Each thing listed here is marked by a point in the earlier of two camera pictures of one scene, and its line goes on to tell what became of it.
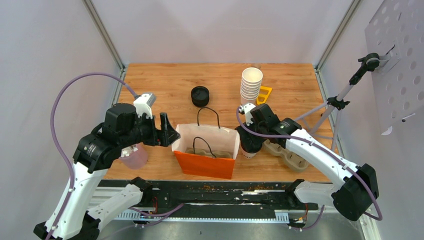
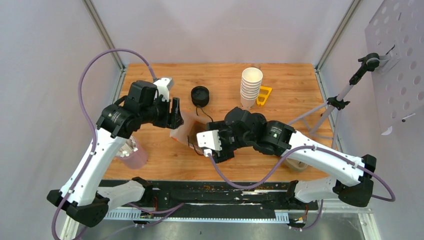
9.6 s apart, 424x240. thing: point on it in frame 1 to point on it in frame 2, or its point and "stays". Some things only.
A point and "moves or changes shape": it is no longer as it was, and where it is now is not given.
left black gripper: x=165 y=136 to x=172 y=120
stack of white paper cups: x=251 y=83 stays
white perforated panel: x=395 y=33 stays
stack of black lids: x=200 y=95 stays
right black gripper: x=243 y=133 to x=225 y=153
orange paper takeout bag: x=208 y=138 moves or changes shape
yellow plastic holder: x=264 y=93 stays
